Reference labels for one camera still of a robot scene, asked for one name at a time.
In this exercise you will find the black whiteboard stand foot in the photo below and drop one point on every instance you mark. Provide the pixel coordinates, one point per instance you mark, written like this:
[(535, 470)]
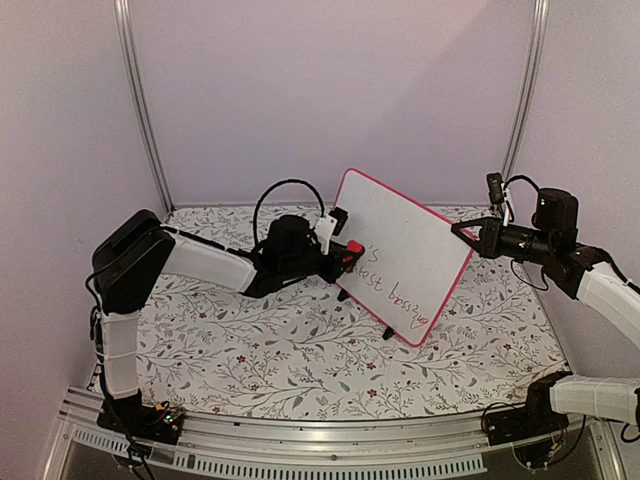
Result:
[(343, 295)]

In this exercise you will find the floral patterned table mat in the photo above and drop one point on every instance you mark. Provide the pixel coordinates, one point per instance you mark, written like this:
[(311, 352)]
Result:
[(303, 354)]

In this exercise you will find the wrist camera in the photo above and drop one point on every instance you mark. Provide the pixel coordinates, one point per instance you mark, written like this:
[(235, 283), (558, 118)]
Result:
[(327, 226), (500, 197)]

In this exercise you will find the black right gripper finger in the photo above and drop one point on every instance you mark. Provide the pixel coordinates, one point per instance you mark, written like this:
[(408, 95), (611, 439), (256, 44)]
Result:
[(470, 234), (467, 224)]

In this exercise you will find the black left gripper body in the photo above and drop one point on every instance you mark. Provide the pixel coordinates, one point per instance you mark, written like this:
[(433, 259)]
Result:
[(331, 274)]

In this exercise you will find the front aluminium rail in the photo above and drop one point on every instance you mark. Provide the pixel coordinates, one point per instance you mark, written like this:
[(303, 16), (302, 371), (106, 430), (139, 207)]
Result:
[(222, 447)]

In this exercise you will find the red whiteboard eraser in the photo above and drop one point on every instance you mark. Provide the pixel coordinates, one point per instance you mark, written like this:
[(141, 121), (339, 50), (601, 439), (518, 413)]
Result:
[(355, 248)]

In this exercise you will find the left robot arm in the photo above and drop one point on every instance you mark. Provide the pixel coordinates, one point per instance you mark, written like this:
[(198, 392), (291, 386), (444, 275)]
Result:
[(128, 264)]

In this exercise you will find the left aluminium frame post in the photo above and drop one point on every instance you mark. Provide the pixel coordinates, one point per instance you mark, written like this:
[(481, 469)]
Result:
[(133, 72)]

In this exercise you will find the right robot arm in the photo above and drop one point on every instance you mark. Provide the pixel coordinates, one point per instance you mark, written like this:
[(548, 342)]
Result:
[(584, 273)]

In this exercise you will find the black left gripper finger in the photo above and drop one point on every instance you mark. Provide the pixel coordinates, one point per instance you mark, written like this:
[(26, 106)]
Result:
[(337, 247), (349, 262)]

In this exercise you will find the pink framed whiteboard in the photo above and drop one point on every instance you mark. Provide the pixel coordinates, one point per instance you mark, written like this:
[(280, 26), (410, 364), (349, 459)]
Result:
[(412, 262)]

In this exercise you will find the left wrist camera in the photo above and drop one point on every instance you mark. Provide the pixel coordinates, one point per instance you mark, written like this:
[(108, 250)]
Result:
[(327, 226)]

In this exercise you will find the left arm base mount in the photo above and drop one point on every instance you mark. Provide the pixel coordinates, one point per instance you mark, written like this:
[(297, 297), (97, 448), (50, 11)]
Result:
[(139, 421)]

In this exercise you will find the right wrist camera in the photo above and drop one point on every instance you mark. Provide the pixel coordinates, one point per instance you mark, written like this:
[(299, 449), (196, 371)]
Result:
[(500, 197)]

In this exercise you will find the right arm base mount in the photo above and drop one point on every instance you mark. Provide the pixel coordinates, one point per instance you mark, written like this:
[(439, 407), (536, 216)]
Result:
[(521, 423)]

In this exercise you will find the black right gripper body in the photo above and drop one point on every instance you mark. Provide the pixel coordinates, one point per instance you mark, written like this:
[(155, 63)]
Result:
[(494, 248)]

